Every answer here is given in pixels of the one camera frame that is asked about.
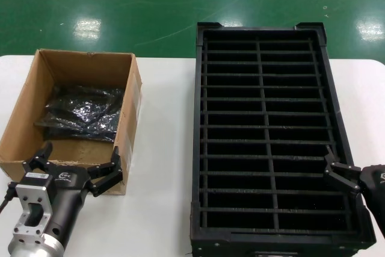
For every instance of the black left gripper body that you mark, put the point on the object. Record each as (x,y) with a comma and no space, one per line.
(70,196)

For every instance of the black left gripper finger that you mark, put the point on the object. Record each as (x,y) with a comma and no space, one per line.
(37,160)
(105,174)

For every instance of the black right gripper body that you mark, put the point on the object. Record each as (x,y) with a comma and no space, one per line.
(376,184)

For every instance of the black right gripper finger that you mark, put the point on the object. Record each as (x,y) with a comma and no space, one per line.
(343,172)

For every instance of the black slotted plastic container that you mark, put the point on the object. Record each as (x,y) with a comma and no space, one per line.
(197,148)

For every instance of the brown cardboard box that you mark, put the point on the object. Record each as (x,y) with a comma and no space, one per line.
(90,64)

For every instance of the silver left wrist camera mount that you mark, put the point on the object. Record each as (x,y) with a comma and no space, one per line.
(30,196)

